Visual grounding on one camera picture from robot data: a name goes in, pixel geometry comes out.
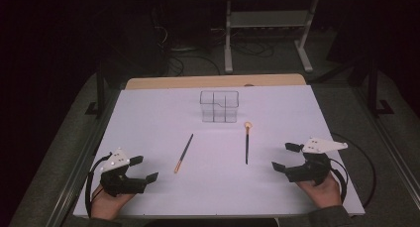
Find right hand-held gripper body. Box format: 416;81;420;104
283;137;349;186

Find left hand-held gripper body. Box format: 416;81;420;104
98;148;149;198

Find yellow-bristled black-handled makeup brush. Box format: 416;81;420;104
244;121;254;166

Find clear acrylic organizer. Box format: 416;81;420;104
199;89;240;124

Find person's left hand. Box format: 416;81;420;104
90;183;137;221

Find person's right hand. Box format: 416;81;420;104
296;171;343;210

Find thin orange and black pencil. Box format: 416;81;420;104
173;133;195;174

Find white table cover sheet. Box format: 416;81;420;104
72;84;367;218

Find black metal stand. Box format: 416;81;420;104
84;69;107;118
367;58;396;118

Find wooden table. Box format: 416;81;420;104
125;72;308;91

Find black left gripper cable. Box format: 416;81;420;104
84;152;114;219

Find thick black right gripper cable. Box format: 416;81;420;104
329;157;350;205

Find aluminium frame rail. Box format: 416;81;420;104
44;87;122;227
351;86;420;201

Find thin black right gripper cable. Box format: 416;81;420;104
330;132;377;209

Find black floor cable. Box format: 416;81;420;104
164;53;222;77
230;41;275;58

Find white metal desk frame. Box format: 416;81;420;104
211;0;350;73

